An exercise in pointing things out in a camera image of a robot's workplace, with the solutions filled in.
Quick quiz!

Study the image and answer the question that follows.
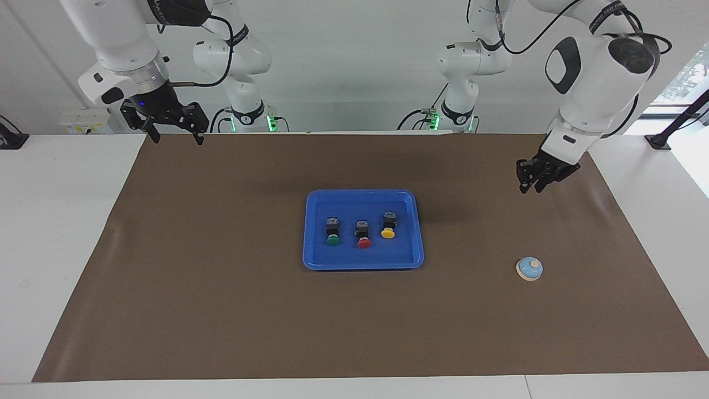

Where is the yellow mushroom push button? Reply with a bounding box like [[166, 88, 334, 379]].
[[380, 210, 399, 240]]

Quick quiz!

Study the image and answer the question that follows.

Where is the light blue desk bell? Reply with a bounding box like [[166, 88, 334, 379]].
[[516, 257, 544, 282]]

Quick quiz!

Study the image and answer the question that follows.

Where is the blue plastic tray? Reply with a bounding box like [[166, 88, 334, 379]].
[[302, 189, 425, 271]]

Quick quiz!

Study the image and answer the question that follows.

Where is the brown table mat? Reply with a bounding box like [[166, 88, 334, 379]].
[[32, 133, 709, 383]]

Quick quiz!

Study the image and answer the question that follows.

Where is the black base power cable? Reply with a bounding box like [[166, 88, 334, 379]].
[[209, 107, 290, 134], [397, 83, 449, 131]]

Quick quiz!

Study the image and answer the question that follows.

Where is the white wall socket box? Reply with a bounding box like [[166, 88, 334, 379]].
[[59, 108, 124, 135]]

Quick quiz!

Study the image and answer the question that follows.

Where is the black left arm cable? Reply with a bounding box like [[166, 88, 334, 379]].
[[464, 0, 674, 139]]

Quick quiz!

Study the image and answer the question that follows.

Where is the black table clamp mount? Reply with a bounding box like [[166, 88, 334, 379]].
[[0, 115, 29, 150]]

